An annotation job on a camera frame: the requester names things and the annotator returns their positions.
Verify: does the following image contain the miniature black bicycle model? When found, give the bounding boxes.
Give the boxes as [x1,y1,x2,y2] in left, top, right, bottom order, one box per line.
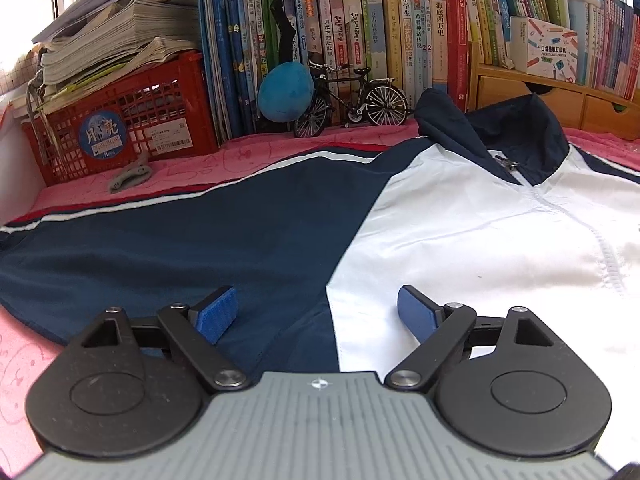
[294,61,412,138]

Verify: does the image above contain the red plastic crate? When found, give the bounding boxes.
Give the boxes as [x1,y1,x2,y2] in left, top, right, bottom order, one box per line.
[21,51,218,185]

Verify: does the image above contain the wooden drawer organiser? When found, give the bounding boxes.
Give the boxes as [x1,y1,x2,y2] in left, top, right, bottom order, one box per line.
[469,64,639,141]

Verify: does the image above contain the blue plush ball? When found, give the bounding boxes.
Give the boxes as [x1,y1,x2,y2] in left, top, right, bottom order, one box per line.
[257,61,314,122]

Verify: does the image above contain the row of upright books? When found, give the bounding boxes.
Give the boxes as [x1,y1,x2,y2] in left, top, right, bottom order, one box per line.
[198,0,639,142]

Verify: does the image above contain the navy white track jacket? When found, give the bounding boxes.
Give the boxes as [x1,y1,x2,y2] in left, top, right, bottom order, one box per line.
[0,86,640,466]

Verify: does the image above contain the grey clip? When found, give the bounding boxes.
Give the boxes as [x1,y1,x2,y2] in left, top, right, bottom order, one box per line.
[108,152,153,194]

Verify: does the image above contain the stack of paper workbooks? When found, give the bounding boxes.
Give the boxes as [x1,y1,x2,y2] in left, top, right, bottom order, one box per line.
[1,0,201,119]

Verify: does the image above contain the white colourful patterned box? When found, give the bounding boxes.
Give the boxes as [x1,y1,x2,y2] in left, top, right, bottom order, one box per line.
[510,16,578,82]

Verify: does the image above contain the pink bunny print cloth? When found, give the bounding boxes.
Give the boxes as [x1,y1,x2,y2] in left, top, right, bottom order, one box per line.
[0,117,640,478]

